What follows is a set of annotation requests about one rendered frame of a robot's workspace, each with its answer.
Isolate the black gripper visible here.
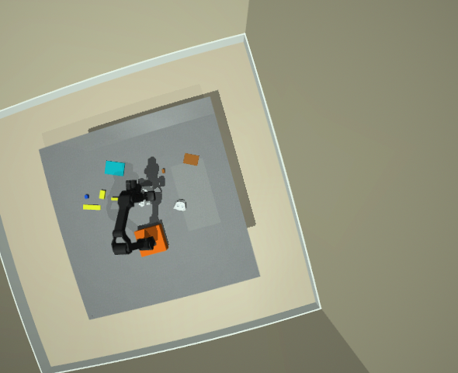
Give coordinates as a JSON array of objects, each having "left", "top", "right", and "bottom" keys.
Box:
[{"left": 137, "top": 190, "right": 156, "bottom": 203}]

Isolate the teal flat rectangular plate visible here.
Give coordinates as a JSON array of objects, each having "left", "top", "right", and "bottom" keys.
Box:
[{"left": 105, "top": 161, "right": 125, "bottom": 176}]

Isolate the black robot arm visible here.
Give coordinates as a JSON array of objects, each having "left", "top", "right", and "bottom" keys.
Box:
[{"left": 111, "top": 180, "right": 157, "bottom": 255}]

